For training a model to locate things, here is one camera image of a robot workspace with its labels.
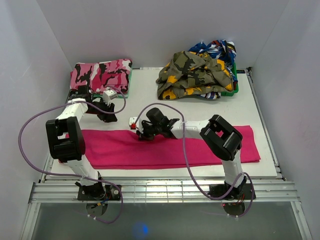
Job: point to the magenta pink trousers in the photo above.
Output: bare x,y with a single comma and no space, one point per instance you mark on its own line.
122,150

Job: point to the pink camouflage folded trousers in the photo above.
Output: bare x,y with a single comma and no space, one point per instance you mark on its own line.
84,72

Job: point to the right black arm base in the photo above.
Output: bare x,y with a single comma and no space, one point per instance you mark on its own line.
235,205

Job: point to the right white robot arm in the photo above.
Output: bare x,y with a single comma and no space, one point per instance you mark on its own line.
221,138

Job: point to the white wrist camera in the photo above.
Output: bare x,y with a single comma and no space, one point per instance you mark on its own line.
133,123
109,95

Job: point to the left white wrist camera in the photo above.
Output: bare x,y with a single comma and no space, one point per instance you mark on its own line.
109,95

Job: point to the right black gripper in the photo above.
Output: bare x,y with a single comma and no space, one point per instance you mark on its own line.
143,136

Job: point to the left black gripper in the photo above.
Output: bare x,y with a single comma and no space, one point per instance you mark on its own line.
107,117

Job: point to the olive yellow camouflage trousers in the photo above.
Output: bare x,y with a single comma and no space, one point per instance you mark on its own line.
189,74

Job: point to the aluminium front rail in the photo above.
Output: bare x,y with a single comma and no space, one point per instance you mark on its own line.
161,191

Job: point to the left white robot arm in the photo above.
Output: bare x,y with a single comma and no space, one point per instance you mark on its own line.
66,141

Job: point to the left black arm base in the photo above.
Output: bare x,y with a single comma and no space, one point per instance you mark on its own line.
111,193

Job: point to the blue white camouflage trousers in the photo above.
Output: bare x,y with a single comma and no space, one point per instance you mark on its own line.
225,51

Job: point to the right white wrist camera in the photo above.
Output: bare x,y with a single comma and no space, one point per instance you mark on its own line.
133,123

